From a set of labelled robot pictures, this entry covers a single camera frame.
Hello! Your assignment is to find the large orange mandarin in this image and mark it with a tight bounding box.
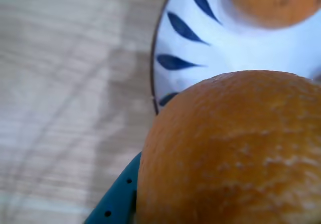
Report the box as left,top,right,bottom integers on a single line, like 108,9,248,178
136,69,321,224

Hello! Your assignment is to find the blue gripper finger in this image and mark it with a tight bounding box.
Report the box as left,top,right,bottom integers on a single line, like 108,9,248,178
84,151,142,224

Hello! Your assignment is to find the white plate blue leaf pattern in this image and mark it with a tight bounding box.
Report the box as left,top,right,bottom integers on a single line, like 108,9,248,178
149,0,321,116

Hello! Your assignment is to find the small deep orange mandarin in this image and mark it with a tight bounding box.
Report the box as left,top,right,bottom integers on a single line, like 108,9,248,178
228,0,321,30

